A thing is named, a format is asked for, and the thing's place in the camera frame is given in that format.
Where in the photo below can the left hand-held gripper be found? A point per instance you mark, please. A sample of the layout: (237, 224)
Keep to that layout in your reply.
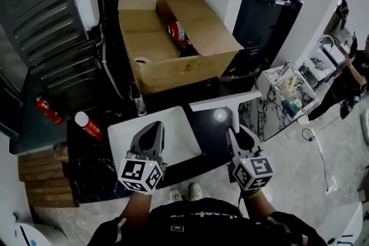
(135, 173)

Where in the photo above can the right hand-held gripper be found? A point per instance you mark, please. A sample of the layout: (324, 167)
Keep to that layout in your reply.
(253, 174)

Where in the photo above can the person's left forearm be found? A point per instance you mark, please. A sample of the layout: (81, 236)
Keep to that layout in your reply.
(137, 206)

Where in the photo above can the person's right forearm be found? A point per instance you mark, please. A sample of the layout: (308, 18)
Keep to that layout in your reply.
(258, 206)

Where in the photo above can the white rectangular basin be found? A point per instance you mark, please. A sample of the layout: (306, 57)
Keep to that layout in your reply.
(173, 129)

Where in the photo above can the marble pattern open box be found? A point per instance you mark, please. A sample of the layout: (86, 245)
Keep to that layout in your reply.
(276, 95)

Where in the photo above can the red spray can white cap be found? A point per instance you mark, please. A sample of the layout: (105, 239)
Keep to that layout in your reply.
(90, 125)

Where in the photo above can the person's left white shoe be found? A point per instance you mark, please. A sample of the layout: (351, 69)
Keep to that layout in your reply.
(176, 195)

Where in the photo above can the person's white shoe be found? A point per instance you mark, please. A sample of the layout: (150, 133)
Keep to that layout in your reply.
(195, 191)
(176, 195)

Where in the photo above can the person's right white shoe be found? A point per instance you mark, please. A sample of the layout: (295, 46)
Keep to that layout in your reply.
(195, 191)

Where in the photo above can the person's black shirt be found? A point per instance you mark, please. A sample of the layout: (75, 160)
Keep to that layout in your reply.
(201, 224)

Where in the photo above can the open cardboard box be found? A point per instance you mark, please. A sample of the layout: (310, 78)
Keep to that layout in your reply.
(155, 46)

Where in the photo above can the dark ribbed machine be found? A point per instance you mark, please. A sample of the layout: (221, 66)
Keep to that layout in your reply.
(72, 72)

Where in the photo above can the red fire extinguisher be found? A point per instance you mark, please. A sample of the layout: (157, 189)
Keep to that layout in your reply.
(49, 110)

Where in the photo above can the stack of wooden planks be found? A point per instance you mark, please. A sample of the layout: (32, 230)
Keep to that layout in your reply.
(46, 178)

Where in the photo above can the white sink counter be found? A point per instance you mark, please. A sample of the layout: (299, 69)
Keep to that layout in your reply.
(325, 52)

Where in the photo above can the black top-loading washing machine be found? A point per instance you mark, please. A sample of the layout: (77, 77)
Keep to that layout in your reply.
(259, 17)

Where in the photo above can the white curved appliance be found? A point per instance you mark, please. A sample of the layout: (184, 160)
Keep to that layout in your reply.
(347, 224)

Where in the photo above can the white round appliance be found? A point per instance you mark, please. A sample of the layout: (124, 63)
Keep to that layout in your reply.
(34, 232)

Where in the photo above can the dark washing machine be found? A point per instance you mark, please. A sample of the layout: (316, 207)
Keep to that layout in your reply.
(294, 0)

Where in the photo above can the grey metal machine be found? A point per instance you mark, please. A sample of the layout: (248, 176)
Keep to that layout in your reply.
(37, 3)

